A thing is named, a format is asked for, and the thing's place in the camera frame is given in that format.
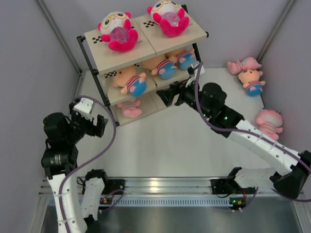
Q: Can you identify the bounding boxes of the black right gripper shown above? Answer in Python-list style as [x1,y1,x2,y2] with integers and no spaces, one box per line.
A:
[157,77,212,119]

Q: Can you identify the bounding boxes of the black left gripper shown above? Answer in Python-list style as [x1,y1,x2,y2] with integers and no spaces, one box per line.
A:
[65,102,107,143]

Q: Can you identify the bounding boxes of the peach doll blue pants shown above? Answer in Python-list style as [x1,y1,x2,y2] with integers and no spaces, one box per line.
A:
[238,69,266,97]
[142,54,177,80]
[112,65,147,97]

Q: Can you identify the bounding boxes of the white pink panda plush glasses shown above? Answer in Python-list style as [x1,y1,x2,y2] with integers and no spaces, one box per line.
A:
[97,11,138,52]

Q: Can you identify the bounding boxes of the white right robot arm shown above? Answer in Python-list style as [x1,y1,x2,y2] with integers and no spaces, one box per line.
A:
[156,82,311,200]

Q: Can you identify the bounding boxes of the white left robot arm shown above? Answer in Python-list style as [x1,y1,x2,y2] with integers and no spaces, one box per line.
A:
[41,98,110,233]

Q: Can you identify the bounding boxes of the pink striped plush bottom shelf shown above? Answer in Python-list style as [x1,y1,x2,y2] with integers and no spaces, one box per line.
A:
[117,99,142,118]

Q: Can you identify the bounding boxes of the peach doll on middle shelf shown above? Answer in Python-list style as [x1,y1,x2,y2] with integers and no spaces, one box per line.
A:
[165,47,196,70]

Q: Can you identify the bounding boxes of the beige three-tier shelf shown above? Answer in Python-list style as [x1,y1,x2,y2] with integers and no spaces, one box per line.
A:
[77,5,208,125]

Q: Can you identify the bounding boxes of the white panda toy on shelf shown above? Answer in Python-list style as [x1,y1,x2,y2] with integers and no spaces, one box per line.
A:
[147,0,190,37]

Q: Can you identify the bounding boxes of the pink plush far corner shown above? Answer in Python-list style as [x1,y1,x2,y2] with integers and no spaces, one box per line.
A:
[227,57,262,75]

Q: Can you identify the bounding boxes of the pink striped plush right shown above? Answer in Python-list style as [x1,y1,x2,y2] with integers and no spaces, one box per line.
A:
[256,108,283,140]

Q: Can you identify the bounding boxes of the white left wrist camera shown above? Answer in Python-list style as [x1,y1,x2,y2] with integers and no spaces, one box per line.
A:
[73,98,94,115]

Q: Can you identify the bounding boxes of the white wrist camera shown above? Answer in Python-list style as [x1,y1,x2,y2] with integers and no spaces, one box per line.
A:
[73,98,94,115]
[188,63,204,79]

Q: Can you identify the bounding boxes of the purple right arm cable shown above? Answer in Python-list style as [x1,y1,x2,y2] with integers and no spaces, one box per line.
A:
[194,61,311,202]

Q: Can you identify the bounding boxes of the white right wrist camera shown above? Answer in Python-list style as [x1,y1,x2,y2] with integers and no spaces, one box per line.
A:
[188,63,204,79]

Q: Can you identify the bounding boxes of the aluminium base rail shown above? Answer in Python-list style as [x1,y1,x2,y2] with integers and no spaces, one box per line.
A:
[38,176,303,196]

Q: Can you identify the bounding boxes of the aluminium frame post left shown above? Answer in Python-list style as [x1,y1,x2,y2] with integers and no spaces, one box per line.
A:
[34,0,82,74]

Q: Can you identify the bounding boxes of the aluminium frame post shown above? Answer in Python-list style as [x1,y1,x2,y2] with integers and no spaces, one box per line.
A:
[34,0,82,74]
[257,0,297,63]

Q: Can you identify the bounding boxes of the white slotted cable duct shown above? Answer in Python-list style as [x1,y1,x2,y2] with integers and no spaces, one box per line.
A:
[99,196,244,208]

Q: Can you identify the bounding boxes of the aluminium frame post right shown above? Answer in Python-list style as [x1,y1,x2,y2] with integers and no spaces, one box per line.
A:
[257,0,297,63]

